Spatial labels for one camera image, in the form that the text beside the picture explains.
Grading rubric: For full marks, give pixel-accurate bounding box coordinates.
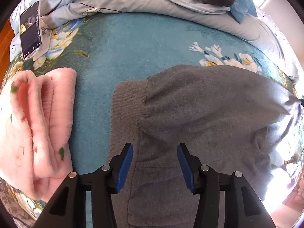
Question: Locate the white floral bedsheet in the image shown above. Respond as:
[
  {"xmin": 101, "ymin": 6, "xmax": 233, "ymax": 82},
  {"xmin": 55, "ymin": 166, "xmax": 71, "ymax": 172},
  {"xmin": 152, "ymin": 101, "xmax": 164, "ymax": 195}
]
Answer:
[{"xmin": 255, "ymin": 5, "xmax": 304, "ymax": 83}]

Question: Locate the grey sweatshirt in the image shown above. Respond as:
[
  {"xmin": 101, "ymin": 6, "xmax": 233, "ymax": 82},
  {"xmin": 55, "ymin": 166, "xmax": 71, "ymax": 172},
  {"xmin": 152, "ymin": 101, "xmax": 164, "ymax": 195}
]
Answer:
[{"xmin": 110, "ymin": 64, "xmax": 304, "ymax": 226}]

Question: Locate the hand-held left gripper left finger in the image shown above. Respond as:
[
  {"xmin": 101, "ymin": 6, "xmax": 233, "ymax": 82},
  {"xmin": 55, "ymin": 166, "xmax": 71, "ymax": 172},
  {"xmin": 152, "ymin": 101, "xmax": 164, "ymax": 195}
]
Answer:
[{"xmin": 34, "ymin": 142, "xmax": 134, "ymax": 228}]

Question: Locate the pink fleece cloth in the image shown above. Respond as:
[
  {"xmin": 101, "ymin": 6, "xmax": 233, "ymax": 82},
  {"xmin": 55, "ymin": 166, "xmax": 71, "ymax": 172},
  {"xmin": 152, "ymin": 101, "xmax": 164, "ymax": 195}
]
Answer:
[{"xmin": 0, "ymin": 68, "xmax": 78, "ymax": 201}]

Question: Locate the blue garment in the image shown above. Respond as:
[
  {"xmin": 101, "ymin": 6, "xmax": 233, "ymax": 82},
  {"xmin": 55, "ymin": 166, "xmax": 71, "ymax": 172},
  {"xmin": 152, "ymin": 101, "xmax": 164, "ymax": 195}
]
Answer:
[{"xmin": 229, "ymin": 0, "xmax": 258, "ymax": 24}]

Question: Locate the white phone stand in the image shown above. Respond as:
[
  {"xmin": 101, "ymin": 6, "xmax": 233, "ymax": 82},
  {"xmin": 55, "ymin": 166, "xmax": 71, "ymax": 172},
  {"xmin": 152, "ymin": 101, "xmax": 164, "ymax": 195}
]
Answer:
[{"xmin": 33, "ymin": 15, "xmax": 53, "ymax": 63}]

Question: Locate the wooden headboard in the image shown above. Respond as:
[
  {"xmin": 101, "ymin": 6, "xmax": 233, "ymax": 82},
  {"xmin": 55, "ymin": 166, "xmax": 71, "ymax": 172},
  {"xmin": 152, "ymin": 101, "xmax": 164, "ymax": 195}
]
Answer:
[{"xmin": 0, "ymin": 21, "xmax": 12, "ymax": 76}]

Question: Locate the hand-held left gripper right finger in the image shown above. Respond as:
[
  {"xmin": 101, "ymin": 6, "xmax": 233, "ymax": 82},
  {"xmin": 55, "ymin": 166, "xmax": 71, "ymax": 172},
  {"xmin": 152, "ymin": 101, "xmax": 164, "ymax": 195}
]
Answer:
[{"xmin": 177, "ymin": 142, "xmax": 276, "ymax": 228}]

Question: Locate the smartphone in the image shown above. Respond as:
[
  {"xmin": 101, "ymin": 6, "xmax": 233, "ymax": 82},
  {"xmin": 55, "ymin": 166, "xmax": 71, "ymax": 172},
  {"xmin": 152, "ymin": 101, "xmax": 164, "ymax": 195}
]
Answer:
[{"xmin": 19, "ymin": 0, "xmax": 43, "ymax": 60}]

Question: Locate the light blue pillow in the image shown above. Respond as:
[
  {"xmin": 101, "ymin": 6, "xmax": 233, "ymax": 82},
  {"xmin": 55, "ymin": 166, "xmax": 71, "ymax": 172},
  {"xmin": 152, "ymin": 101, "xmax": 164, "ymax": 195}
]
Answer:
[{"xmin": 9, "ymin": 34, "xmax": 23, "ymax": 61}]

